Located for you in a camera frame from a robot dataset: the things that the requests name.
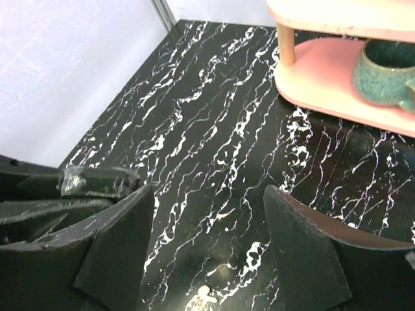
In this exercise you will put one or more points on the aluminium frame post left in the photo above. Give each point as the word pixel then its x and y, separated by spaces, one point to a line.
pixel 164 13

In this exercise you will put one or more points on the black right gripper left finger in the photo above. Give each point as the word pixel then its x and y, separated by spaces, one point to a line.
pixel 95 264

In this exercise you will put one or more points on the pink three-tier shelf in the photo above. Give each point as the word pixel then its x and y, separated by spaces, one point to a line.
pixel 318 45

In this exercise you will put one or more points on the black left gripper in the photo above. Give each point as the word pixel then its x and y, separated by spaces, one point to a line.
pixel 32 206

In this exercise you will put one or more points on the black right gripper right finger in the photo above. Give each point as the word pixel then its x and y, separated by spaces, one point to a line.
pixel 324 264

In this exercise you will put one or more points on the teal glazed ceramic mug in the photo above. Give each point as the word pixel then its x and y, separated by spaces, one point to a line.
pixel 383 74

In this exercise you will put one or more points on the white earbud on table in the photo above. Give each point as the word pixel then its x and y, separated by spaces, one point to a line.
pixel 202 300

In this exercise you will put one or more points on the black earbud charging case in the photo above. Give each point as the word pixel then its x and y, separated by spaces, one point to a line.
pixel 116 182

